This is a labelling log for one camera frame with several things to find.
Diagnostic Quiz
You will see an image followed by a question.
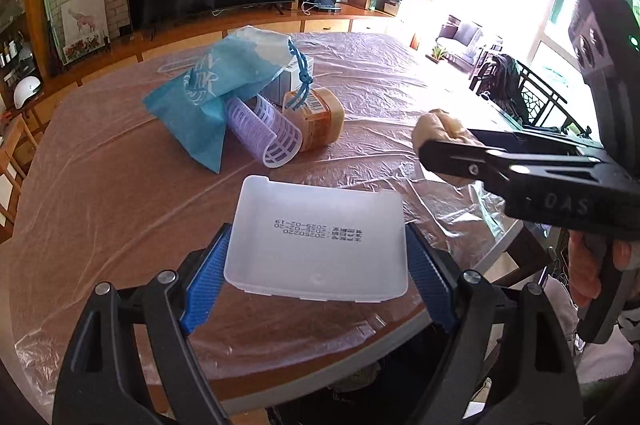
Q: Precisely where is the giraffe painting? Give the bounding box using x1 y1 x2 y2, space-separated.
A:
61 0 108 46

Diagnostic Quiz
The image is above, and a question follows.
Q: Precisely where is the white carton box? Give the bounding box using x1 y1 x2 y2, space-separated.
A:
262 55 315 103

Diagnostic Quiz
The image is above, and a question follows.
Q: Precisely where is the person's right hand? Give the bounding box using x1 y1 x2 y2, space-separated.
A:
567 232 640 308

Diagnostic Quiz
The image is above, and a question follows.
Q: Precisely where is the white cloth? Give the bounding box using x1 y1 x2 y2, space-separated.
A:
542 277 633 386

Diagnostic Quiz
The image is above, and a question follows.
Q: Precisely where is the white helmet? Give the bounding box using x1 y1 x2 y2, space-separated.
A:
13 76 43 110

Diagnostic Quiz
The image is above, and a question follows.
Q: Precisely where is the white plastic tray lid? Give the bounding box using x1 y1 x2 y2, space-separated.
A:
223 175 409 304

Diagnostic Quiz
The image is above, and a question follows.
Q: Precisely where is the red flower painting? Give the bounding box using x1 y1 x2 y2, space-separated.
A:
62 32 108 60

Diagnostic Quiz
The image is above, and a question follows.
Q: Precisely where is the black wooden chair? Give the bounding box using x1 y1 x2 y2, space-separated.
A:
470 54 596 140

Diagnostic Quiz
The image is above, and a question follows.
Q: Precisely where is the blue drawstring bag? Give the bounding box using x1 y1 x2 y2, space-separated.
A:
142 26 315 174

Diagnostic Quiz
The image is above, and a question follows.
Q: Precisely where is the bread bun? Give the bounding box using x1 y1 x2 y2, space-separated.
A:
412 109 496 190

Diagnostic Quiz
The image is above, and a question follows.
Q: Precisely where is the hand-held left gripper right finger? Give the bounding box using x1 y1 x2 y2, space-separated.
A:
404 222 586 425

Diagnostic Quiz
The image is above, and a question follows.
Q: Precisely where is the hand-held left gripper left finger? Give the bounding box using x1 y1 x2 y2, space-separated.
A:
52 222 233 425

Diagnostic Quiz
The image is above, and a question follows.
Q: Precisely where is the beige jar with label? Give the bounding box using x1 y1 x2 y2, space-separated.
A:
282 87 346 153

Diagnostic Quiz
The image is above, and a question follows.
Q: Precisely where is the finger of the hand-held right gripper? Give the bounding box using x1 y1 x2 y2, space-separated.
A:
419 140 601 196
470 129 607 158

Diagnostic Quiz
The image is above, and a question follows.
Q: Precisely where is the long wooden cabinet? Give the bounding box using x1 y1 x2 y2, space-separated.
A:
50 2 401 80

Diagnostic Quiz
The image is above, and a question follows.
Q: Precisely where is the grey armchair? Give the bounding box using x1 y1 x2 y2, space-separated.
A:
435 22 483 66

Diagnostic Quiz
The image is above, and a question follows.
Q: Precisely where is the purple plastic hair roller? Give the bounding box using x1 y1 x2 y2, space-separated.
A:
225 95 304 169

